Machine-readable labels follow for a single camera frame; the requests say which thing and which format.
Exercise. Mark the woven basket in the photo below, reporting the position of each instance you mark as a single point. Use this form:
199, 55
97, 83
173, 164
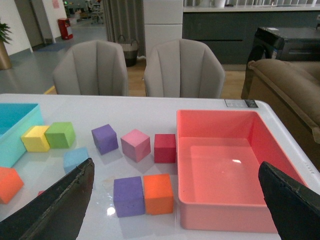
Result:
130, 49

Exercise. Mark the orange foam block right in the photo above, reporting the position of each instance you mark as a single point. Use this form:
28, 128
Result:
158, 194

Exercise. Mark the orange foam block left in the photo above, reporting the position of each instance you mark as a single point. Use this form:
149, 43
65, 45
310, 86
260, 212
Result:
10, 184

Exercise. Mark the grey chair left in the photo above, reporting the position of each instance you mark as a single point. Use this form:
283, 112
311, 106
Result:
95, 68

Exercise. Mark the pink plastic bin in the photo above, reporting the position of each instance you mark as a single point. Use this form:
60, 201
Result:
219, 153

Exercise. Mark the black appliance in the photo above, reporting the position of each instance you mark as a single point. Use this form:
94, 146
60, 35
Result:
301, 44

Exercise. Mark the brown sofa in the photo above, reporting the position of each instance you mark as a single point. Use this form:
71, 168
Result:
292, 90

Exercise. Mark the grey chair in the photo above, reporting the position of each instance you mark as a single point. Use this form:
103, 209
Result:
183, 68
95, 68

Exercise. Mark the table label sticker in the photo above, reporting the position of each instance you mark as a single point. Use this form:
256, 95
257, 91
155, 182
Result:
241, 103

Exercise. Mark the dark grey counter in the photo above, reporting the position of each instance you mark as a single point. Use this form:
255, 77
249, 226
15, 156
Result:
229, 32

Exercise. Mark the purple foam block far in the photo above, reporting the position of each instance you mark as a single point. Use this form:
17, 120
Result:
105, 139

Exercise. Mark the pink foam block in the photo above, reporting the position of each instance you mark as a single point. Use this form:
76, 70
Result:
136, 145

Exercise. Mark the teal plastic bin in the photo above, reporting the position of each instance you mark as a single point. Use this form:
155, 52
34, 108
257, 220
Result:
15, 120

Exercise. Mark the orange foam block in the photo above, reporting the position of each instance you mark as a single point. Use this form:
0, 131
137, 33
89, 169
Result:
158, 194
10, 184

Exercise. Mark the grey curtain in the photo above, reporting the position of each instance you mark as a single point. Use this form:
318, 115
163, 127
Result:
125, 17

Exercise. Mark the purple foam block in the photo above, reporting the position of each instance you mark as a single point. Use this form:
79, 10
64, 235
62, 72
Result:
105, 139
128, 197

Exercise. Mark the grey chair right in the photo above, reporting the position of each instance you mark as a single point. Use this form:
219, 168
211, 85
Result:
183, 68

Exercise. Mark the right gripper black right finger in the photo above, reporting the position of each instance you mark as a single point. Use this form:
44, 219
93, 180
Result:
294, 208

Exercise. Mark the red foam block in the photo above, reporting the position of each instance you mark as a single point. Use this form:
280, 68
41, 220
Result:
165, 148

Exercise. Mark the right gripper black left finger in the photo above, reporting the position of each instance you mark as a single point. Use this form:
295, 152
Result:
57, 213

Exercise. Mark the white cabinet column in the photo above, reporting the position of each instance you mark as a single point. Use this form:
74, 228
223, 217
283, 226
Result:
163, 21

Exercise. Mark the purple foam block near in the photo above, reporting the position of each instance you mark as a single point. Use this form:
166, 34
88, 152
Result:
128, 197

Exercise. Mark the yellow foam block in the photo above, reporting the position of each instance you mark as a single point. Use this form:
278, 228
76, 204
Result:
34, 139

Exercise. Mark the green foam block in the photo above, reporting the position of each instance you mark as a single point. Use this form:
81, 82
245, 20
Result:
60, 135

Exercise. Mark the potted plant gold pot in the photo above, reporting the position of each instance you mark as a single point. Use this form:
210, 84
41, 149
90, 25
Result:
5, 62

